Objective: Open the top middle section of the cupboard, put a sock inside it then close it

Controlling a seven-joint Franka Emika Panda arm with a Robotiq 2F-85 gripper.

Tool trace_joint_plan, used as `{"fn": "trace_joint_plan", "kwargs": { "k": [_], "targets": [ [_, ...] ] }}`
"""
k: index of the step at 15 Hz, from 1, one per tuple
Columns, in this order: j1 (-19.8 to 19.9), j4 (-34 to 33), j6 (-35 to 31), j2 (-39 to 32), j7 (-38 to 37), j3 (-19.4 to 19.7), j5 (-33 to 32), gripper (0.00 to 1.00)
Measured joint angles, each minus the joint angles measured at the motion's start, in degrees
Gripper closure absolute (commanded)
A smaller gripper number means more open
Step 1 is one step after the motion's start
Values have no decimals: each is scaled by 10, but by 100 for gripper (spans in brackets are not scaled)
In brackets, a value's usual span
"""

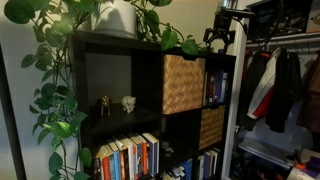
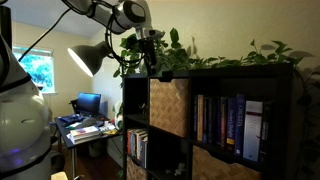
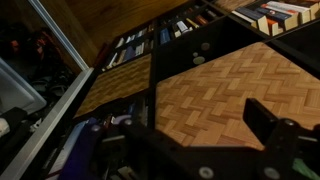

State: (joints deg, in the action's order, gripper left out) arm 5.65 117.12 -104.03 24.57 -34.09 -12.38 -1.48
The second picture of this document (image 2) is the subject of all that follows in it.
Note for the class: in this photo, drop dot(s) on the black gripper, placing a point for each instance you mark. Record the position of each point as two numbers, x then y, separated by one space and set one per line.
149 48

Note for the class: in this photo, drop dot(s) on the large woven basket drawer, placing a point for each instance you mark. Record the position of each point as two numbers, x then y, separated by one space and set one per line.
168 106

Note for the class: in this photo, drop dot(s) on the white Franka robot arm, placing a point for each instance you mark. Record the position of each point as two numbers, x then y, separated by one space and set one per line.
20 126

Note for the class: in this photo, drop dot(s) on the black cube cupboard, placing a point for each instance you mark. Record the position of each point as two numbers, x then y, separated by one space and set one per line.
285 100

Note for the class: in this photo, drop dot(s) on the green pothos plant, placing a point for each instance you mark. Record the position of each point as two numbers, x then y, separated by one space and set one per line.
173 35

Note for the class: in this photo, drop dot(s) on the white elephant figurine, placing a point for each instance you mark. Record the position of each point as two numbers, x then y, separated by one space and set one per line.
143 108

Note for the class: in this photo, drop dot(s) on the tan spine book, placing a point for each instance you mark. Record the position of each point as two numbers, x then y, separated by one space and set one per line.
200 118

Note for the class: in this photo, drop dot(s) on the black laptop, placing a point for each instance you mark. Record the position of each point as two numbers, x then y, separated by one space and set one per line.
89 104

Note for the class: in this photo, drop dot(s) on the colourful small packets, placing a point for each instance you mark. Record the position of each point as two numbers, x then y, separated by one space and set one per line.
108 127

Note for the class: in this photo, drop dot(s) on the dark spine book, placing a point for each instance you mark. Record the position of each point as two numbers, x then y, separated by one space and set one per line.
215 120
206 118

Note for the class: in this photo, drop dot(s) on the white paperback book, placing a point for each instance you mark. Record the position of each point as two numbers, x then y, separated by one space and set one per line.
137 143

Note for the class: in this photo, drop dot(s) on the red orange paperback book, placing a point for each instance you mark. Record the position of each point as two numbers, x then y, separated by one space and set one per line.
128 141

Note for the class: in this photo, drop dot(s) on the navy hardcover book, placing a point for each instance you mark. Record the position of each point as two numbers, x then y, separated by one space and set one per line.
145 153

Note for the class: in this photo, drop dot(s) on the orange red spine book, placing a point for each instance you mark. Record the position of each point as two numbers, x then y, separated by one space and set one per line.
224 121

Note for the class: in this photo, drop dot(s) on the stack of books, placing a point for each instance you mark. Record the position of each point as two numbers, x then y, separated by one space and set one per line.
85 133

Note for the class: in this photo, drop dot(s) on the blue cloth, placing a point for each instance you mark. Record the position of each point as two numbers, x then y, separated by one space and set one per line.
70 119

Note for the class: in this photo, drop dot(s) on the blue and yellow book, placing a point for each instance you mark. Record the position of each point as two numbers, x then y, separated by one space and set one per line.
231 123

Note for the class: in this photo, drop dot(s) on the grey pebbles pile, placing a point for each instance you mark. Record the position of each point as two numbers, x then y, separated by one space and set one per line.
178 169

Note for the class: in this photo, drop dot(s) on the dark desk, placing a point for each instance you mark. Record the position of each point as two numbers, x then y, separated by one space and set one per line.
65 133

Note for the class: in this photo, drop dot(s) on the black spine book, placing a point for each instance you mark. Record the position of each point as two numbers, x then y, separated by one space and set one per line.
266 130

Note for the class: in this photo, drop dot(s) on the light wooden block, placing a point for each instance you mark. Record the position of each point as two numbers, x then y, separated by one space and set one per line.
59 176

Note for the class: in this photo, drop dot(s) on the black vertical pole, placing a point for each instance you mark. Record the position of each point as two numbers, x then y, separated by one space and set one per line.
5 23

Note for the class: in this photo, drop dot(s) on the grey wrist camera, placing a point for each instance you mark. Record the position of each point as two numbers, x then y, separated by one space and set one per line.
148 34

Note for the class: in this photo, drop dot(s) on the window with white frame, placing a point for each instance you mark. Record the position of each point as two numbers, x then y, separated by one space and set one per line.
36 70

